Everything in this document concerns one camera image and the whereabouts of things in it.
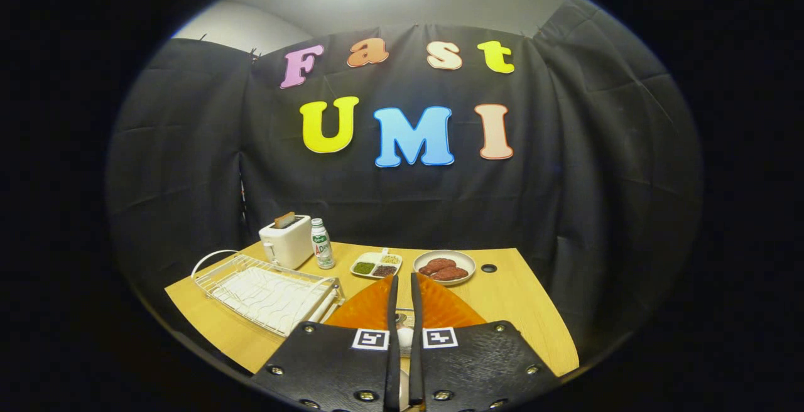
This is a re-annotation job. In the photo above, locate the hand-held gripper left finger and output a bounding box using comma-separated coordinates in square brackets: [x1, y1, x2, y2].
[250, 273, 401, 412]

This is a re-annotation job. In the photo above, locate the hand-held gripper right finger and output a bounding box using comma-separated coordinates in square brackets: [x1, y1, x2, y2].
[410, 272, 561, 412]

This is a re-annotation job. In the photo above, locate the spoon with red checked handle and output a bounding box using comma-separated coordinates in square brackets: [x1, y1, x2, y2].
[398, 309, 413, 410]

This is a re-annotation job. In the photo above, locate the white wire dish rack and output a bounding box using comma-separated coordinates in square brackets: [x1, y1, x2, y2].
[190, 249, 345, 337]

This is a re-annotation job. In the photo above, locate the white shallow meat dish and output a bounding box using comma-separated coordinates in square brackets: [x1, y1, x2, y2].
[413, 249, 477, 286]

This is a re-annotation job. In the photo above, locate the white divided snack tray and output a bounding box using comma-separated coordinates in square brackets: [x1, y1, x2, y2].
[349, 247, 403, 279]

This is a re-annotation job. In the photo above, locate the white drink bottle green label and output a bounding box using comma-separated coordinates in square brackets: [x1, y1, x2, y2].
[310, 218, 335, 269]

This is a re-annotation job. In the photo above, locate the white ribbed drain tray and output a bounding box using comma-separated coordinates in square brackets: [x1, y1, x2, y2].
[210, 266, 340, 336]

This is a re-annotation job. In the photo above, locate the white toaster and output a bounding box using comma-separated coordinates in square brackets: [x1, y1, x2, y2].
[259, 214, 313, 270]

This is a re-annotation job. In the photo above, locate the black backdrop cloth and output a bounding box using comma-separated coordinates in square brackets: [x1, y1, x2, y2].
[106, 0, 703, 375]

